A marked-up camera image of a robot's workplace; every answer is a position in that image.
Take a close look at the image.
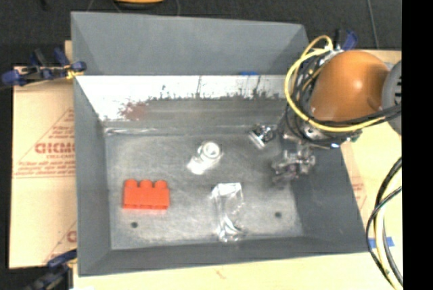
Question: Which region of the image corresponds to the clear plastic bottle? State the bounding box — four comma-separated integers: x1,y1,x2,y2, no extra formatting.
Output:
209,181,248,243

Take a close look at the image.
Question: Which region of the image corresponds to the white plastic cup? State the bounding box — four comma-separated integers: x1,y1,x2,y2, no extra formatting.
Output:
186,140,225,176

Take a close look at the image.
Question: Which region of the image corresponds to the orange-red toy brick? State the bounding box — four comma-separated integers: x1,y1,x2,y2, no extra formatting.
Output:
122,178,171,211

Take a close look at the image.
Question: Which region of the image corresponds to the grey metal bin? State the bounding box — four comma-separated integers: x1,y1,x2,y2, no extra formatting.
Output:
70,11,369,276

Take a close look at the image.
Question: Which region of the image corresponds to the brown cardboard board red print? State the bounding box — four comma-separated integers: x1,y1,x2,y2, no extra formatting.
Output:
7,76,369,270

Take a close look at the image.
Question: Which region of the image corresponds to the black cylinder on white bracket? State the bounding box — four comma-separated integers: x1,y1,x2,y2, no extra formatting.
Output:
248,122,277,149

